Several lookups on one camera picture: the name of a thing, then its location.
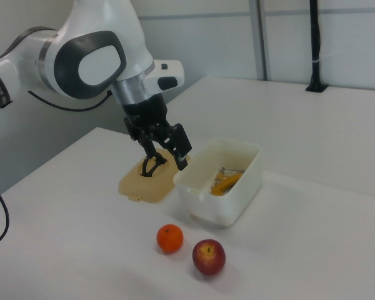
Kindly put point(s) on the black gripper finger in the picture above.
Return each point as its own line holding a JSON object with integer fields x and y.
{"x": 181, "y": 140}
{"x": 150, "y": 147}

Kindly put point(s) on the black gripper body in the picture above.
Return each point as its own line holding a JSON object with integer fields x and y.
{"x": 147, "y": 109}

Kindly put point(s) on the orange toy fruit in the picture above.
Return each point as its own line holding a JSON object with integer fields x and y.
{"x": 170, "y": 239}

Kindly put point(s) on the red toy apple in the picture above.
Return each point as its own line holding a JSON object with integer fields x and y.
{"x": 208, "y": 257}

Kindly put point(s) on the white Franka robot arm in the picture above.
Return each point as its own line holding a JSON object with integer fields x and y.
{"x": 97, "y": 67}

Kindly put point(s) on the tan plastic container lid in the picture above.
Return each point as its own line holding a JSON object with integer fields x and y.
{"x": 134, "y": 184}

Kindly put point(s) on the white plastic container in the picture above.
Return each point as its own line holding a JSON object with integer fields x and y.
{"x": 218, "y": 206}

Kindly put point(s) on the yellow toy tool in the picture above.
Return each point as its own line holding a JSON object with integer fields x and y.
{"x": 222, "y": 187}

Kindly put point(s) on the black pole with base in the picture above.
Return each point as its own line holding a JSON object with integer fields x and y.
{"x": 315, "y": 40}

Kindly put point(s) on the grey partition frame post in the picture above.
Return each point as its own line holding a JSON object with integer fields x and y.
{"x": 258, "y": 37}

